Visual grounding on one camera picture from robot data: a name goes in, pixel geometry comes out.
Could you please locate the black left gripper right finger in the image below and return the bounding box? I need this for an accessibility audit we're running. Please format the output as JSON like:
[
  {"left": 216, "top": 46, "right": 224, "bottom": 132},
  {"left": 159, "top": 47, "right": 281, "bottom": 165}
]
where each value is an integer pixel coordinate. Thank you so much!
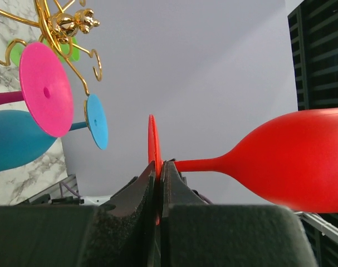
[{"left": 160, "top": 161, "right": 316, "bottom": 266}]

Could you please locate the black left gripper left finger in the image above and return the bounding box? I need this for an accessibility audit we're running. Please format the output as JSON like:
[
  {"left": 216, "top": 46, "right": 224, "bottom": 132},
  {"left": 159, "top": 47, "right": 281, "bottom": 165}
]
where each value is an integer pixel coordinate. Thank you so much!
[{"left": 0, "top": 164, "right": 155, "bottom": 266}]

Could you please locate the red wine glass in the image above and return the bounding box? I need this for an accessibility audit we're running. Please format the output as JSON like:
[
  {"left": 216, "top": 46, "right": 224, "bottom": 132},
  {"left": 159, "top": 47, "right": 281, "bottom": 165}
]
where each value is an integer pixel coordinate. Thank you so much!
[{"left": 148, "top": 108, "right": 338, "bottom": 226}]

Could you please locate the green wine glass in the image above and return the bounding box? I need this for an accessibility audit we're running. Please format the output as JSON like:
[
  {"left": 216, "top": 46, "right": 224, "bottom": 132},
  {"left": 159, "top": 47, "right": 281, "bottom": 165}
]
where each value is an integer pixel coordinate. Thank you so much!
[{"left": 10, "top": 43, "right": 80, "bottom": 67}]

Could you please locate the blue wine glass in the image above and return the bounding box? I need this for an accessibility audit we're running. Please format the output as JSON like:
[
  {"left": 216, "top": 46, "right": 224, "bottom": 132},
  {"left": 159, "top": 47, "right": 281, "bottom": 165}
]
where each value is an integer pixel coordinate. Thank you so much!
[{"left": 0, "top": 94, "right": 109, "bottom": 172}]

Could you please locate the pink wine glass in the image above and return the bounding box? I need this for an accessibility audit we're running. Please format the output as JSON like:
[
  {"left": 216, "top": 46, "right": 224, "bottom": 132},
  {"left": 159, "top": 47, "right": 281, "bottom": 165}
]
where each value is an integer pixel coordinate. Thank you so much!
[{"left": 0, "top": 42, "right": 74, "bottom": 137}]

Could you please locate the gold wine glass rack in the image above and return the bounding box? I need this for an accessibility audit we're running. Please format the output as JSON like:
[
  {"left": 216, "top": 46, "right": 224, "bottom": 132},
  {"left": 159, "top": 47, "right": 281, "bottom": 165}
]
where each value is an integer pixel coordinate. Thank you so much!
[{"left": 0, "top": 1, "right": 102, "bottom": 95}]

